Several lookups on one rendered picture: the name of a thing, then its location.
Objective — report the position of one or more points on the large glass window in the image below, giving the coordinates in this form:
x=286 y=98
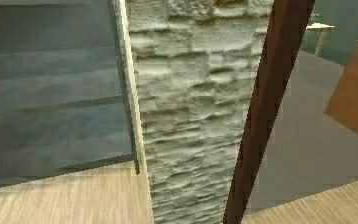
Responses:
x=53 y=93

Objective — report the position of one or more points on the white small table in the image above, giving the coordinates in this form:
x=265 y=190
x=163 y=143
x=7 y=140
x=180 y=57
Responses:
x=320 y=31

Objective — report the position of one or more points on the dark brown door frame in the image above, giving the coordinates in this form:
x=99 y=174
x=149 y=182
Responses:
x=270 y=100

